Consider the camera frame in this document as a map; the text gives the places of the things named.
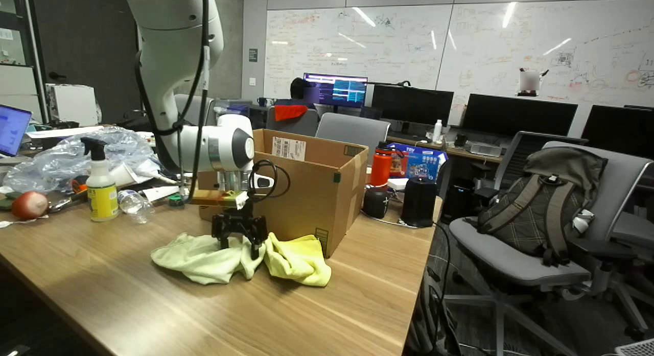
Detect tall black cylinder speaker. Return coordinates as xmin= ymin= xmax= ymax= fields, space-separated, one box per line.
xmin=400 ymin=177 xmax=438 ymax=228

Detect lit monitor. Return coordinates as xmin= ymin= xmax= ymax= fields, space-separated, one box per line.
xmin=303 ymin=73 xmax=369 ymax=109

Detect blue cardboard package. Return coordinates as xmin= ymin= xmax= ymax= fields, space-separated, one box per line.
xmin=390 ymin=143 xmax=448 ymax=182

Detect light green towel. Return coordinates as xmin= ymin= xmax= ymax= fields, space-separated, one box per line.
xmin=150 ymin=232 xmax=267 ymax=286

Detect orange water bottle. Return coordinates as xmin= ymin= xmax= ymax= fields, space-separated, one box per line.
xmin=369 ymin=141 xmax=395 ymax=187

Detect white cable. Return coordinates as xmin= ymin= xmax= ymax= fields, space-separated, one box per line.
xmin=360 ymin=208 xmax=410 ymax=228

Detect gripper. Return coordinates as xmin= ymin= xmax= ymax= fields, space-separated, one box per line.
xmin=212 ymin=199 xmax=269 ymax=261

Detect black monitor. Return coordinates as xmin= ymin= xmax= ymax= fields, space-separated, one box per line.
xmin=371 ymin=84 xmax=455 ymax=135
xmin=581 ymin=104 xmax=654 ymax=160
xmin=461 ymin=93 xmax=579 ymax=138

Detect red onion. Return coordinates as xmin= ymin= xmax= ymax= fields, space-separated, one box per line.
xmin=11 ymin=191 xmax=50 ymax=220

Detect orange handled scissors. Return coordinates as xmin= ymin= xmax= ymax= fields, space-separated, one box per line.
xmin=48 ymin=175 xmax=89 ymax=214

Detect white box appliance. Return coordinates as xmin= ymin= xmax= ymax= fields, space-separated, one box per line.
xmin=45 ymin=83 xmax=101 ymax=127

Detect whiteboard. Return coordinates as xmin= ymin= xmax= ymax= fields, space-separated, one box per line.
xmin=263 ymin=0 xmax=654 ymax=138

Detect black cable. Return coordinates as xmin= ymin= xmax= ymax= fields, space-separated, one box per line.
xmin=427 ymin=220 xmax=463 ymax=356

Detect laptop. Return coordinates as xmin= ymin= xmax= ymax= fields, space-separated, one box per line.
xmin=0 ymin=104 xmax=33 ymax=158

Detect yellow towel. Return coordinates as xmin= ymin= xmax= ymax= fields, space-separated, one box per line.
xmin=263 ymin=232 xmax=332 ymax=288

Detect grey office chair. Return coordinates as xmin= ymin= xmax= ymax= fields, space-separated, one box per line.
xmin=315 ymin=112 xmax=391 ymax=167
xmin=475 ymin=131 xmax=589 ymax=203
xmin=442 ymin=141 xmax=654 ymax=356
xmin=265 ymin=106 xmax=321 ymax=137

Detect grey plaid backpack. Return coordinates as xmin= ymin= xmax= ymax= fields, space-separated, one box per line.
xmin=476 ymin=146 xmax=609 ymax=268

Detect clear plastic bag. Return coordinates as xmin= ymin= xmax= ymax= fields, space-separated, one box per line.
xmin=2 ymin=125 xmax=160 ymax=194

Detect cardboard box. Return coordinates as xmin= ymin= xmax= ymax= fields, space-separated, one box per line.
xmin=198 ymin=128 xmax=370 ymax=259

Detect spray bottle with yellow label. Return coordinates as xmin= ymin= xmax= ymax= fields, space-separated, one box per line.
xmin=80 ymin=136 xmax=120 ymax=223

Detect red cloth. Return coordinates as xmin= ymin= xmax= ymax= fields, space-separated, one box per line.
xmin=274 ymin=104 xmax=309 ymax=122

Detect clear plastic water bottle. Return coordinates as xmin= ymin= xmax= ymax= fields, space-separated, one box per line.
xmin=117 ymin=189 xmax=155 ymax=224

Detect person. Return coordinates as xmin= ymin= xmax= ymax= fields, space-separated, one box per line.
xmin=289 ymin=77 xmax=321 ymax=107

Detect small black round speaker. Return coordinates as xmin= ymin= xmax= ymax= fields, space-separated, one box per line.
xmin=362 ymin=186 xmax=392 ymax=219

